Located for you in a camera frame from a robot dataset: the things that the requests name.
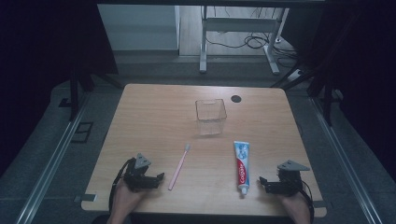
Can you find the person's right hand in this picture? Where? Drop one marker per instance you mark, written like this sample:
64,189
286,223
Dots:
295,205

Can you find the person's left hand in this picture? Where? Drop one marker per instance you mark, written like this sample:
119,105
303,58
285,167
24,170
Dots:
126,199

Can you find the pink toothbrush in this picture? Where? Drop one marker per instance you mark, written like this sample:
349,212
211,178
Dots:
178,169

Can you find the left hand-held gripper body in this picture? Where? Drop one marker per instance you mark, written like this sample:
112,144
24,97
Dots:
138,180

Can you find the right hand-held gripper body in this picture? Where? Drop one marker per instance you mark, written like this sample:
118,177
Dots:
288,183

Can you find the white panel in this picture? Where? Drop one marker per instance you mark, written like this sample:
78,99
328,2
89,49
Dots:
138,28

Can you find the white desk frame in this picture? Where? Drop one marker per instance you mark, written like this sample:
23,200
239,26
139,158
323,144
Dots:
239,24

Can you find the clear plastic cup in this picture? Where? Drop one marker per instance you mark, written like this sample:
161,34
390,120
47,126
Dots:
211,116

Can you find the black metal stand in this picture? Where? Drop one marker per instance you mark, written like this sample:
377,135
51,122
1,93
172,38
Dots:
327,99
74,93

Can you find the metal floor rail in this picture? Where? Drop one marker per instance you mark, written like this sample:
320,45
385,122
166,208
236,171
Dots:
342,161
51,161

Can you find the black table grommet hole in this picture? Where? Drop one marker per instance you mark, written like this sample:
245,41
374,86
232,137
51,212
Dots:
236,99

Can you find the white power strip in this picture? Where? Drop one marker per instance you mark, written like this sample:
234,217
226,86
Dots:
295,75

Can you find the dark curtain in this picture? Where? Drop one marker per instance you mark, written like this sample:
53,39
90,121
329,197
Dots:
40,46
364,62

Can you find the black floor frame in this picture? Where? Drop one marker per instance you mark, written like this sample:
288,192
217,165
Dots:
82,132

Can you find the blue red toothpaste tube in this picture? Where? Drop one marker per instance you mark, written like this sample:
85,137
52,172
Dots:
243,168

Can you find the grey tape piece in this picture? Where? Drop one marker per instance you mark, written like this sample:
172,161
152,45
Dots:
85,198
318,204

